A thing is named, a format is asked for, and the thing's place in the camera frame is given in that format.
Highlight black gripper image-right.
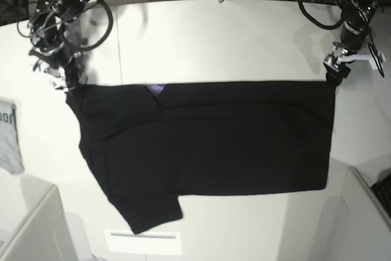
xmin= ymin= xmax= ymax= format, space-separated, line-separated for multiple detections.
xmin=323 ymin=42 xmax=351 ymax=87

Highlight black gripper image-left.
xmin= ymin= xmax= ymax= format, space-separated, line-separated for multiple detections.
xmin=29 ymin=43 xmax=87 ymax=92

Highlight black keyboard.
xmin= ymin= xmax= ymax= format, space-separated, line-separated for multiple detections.
xmin=371 ymin=174 xmax=391 ymax=215

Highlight grey folded T-shirt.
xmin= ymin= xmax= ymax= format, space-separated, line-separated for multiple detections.
xmin=1 ymin=101 xmax=24 ymax=175

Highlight black T-shirt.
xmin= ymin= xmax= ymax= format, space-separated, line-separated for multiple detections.
xmin=66 ymin=81 xmax=335 ymax=234

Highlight white left partition panel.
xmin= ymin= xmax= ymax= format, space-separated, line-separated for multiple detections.
xmin=1 ymin=174 xmax=93 ymax=260

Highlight white right partition panel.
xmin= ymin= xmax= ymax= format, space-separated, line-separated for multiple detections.
xmin=321 ymin=167 xmax=390 ymax=260

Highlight white paper label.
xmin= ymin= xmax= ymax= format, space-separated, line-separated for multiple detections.
xmin=105 ymin=229 xmax=182 ymax=255

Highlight white partition panel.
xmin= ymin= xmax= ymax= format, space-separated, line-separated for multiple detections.
xmin=321 ymin=167 xmax=390 ymax=260
xmin=1 ymin=174 xmax=93 ymax=260

